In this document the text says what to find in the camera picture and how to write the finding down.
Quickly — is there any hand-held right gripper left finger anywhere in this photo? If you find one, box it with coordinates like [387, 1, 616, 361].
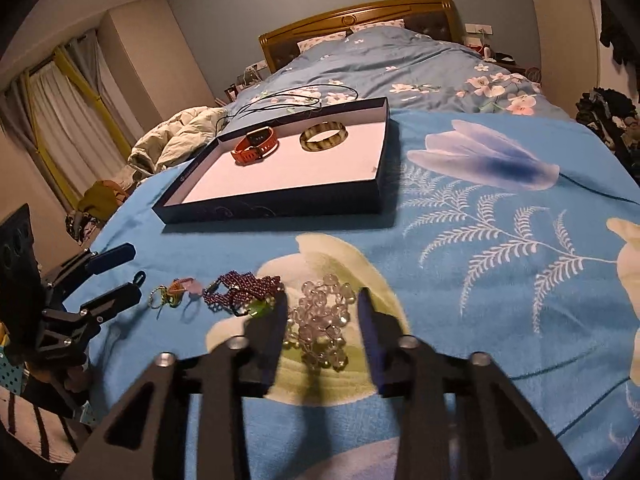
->
[62, 287, 291, 480]

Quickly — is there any orange smartwatch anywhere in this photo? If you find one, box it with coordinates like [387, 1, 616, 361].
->
[231, 127, 280, 163]

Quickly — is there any white sheer curtain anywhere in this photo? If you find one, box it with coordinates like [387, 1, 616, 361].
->
[27, 62, 118, 196]

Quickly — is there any light blue floral blanket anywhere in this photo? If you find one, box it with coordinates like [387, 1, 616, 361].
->
[75, 110, 640, 480]

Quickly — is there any wooden headboard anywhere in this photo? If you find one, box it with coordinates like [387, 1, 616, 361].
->
[258, 0, 463, 73]

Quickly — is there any person's left hand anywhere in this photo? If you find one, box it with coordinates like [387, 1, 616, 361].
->
[60, 362, 93, 396]

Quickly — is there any grey yellow-trimmed curtain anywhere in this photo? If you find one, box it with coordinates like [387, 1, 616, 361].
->
[0, 30, 133, 211]

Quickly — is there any purple beaded bracelet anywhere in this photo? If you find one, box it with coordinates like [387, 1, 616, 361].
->
[202, 270, 286, 318]

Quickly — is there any yellow cloth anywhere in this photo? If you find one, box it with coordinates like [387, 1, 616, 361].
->
[77, 180, 136, 223]

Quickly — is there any beige down jacket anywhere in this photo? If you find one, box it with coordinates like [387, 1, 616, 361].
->
[127, 106, 231, 181]

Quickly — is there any floral pillow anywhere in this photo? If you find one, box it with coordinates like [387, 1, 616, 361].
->
[297, 31, 347, 53]
[350, 18, 406, 34]

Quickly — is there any black hanging jacket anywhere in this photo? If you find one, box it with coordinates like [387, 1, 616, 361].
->
[597, 0, 640, 66]

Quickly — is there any clear crystal bead bracelet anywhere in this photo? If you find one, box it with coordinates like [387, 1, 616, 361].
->
[282, 274, 357, 372]

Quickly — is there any green brown bangle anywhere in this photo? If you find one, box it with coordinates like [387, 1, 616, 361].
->
[299, 122, 348, 152]

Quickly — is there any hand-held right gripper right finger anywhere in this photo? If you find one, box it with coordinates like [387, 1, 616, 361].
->
[356, 287, 583, 480]

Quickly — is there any shallow white tray box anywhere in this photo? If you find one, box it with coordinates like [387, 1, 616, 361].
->
[151, 96, 397, 226]

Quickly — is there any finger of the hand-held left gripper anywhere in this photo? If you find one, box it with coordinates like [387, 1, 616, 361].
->
[40, 271, 147, 356]
[42, 242, 137, 301]

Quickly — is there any grey-blue floral duvet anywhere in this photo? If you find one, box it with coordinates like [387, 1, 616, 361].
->
[222, 27, 571, 121]

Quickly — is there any black cable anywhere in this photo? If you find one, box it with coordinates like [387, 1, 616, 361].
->
[217, 80, 359, 133]

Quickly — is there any pile of dark clothes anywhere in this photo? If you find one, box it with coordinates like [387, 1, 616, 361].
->
[575, 87, 640, 161]

